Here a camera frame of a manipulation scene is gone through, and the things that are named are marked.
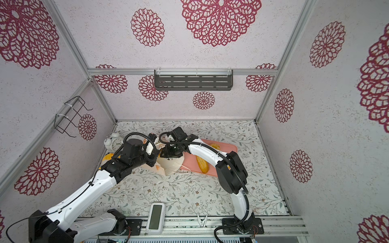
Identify white plastic clip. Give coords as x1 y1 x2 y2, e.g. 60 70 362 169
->
197 214 208 228

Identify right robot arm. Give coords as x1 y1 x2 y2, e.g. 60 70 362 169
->
159 133 255 231

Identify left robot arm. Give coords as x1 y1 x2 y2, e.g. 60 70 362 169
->
28 144 160 243

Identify yellow plush toy red dress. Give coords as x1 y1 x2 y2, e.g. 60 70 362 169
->
100 153 113 166

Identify black wire wall rack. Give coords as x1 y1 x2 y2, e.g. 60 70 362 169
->
53 95 96 138

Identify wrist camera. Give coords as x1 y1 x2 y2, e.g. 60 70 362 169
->
166 127 188 142
121 132 159 163

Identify white digital timer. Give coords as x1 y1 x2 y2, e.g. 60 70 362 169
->
146 202 166 235

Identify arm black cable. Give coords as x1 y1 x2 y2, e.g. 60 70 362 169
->
158 131 250 243
5 132 159 243

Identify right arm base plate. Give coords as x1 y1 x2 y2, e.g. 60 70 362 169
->
223 217 264 235

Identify white alarm clock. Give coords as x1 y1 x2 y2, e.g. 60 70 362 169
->
103 132 123 153

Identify dark grey wall shelf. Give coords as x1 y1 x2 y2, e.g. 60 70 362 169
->
154 69 234 91

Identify golden bundt cake fake bread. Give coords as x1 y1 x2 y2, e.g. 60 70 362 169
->
210 143 220 150

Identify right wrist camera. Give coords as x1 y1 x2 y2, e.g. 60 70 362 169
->
166 127 188 142

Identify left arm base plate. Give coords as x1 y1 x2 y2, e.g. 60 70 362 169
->
121 219 143 237

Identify pink plastic tray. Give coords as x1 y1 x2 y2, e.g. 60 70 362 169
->
180 138 239 178

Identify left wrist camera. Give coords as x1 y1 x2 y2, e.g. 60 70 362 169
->
121 132 159 163

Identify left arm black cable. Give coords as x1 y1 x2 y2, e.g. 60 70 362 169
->
5 132 159 243

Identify long baguette fake bread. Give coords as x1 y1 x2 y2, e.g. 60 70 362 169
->
196 156 209 174

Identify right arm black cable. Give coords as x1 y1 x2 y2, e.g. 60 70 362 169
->
158 131 250 243

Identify printed paper bag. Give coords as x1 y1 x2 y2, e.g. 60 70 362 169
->
141 137 192 176

